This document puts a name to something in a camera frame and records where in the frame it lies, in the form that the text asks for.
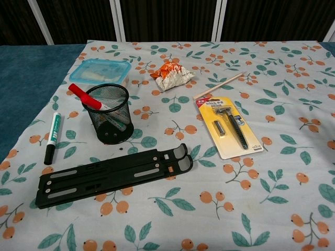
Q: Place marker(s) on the orange white snack packet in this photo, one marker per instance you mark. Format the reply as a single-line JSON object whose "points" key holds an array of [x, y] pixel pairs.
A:
{"points": [[172, 75]]}

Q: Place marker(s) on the black folding laptop stand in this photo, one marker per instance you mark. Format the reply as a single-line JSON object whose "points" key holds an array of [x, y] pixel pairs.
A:
{"points": [[104, 175]]}

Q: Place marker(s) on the floral white tablecloth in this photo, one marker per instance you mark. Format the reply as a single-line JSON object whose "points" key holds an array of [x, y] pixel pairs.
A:
{"points": [[183, 209]]}

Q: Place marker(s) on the thin wooden stick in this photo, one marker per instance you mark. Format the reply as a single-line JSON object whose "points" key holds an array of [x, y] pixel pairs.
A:
{"points": [[220, 85]]}

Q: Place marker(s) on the beige plastic part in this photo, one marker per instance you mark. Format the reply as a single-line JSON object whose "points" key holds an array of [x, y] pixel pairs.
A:
{"points": [[93, 75]]}

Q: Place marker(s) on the green labelled black marker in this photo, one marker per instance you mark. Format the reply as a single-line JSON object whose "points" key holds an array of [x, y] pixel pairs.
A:
{"points": [[53, 133]]}

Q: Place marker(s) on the black mesh pen holder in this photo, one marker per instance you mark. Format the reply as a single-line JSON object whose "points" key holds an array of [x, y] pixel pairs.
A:
{"points": [[115, 136]]}

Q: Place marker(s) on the white screen frame post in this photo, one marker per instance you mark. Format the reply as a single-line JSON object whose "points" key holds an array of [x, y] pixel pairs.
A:
{"points": [[40, 22], [330, 35], [117, 21], [218, 18]]}

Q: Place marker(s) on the razor in yellow blister pack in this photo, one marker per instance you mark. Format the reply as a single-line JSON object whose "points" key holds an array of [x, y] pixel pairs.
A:
{"points": [[209, 117]]}

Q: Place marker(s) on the clear container with blue lid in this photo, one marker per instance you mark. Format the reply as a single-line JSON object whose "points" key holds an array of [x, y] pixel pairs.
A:
{"points": [[78, 75]]}

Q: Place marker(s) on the red capped white marker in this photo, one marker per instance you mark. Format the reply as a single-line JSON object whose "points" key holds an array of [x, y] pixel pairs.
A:
{"points": [[76, 90], [91, 102]]}

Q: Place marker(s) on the dark corrugated screen panel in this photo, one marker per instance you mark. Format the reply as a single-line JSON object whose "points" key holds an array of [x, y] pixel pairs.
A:
{"points": [[274, 18], [78, 21], [167, 18], [15, 21]]}

